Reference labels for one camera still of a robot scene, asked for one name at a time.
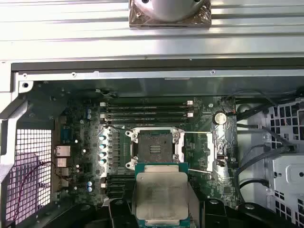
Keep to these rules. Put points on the black PC case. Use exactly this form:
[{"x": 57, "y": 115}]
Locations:
[{"x": 142, "y": 80}]

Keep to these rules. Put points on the CPU socket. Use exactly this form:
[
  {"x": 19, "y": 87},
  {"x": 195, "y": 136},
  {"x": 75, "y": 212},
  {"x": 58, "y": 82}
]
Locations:
[{"x": 155, "y": 147}]

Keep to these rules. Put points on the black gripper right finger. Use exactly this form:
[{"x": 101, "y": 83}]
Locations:
[{"x": 213, "y": 216}]

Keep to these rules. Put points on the round coin battery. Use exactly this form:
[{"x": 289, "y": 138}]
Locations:
[{"x": 219, "y": 118}]

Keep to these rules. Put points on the silver metal port block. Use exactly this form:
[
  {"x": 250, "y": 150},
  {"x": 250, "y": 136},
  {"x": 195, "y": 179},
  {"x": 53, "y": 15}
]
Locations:
[{"x": 63, "y": 151}]

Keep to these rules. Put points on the green motherboard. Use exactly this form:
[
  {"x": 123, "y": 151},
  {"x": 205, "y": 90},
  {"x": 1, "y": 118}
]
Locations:
[{"x": 197, "y": 147}]

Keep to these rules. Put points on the metal socket cover frame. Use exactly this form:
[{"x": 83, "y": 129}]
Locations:
[{"x": 212, "y": 152}]

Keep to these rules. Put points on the CPU with silver top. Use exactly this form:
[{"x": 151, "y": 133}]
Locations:
[{"x": 161, "y": 194}]

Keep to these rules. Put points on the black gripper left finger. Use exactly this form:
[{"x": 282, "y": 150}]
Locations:
[{"x": 118, "y": 216}]

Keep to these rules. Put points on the grey metal drive cage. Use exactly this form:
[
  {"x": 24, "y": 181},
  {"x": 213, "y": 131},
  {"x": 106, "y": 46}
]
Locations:
[{"x": 285, "y": 171}]

